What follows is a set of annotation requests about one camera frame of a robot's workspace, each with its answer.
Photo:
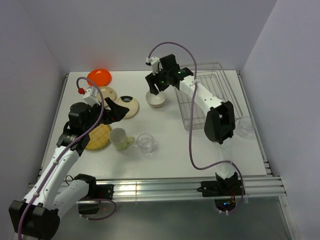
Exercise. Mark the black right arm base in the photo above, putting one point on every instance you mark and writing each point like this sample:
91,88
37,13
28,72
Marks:
224,192

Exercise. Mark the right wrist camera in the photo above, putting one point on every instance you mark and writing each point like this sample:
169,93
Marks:
154,63

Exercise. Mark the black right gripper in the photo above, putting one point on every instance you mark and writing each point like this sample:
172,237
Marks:
152,80

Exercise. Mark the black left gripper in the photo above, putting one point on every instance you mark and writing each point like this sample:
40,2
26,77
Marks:
115,114

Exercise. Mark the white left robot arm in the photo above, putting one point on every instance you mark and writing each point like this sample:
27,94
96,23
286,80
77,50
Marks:
39,213

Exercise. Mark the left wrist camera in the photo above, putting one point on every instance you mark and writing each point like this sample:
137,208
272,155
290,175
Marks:
90,96

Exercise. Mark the wire dish rack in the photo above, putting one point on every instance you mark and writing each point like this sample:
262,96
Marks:
214,86

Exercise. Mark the clear plastic cup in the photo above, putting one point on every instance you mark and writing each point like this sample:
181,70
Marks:
145,142

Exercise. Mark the beige ceramic bowl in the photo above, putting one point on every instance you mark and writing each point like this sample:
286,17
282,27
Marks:
155,101

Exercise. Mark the beige plate black spot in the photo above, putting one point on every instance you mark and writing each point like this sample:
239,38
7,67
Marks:
129,102

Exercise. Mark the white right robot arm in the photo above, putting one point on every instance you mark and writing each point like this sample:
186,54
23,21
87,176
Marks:
219,123

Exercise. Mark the clear glass right side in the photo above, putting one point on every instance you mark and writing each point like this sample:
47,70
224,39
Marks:
244,127

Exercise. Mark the orange plastic plate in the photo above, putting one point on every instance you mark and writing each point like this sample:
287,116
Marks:
101,77

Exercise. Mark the yellow woven pattern plate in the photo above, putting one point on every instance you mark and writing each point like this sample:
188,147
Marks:
99,138

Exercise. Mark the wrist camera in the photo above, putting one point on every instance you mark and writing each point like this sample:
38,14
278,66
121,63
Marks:
154,63
90,96

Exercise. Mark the beige floral plate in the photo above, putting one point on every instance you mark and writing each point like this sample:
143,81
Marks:
108,92

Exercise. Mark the pale green mug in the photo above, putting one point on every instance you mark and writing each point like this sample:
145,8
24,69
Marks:
119,138

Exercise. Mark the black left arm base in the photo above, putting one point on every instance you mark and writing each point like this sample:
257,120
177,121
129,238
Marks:
99,205

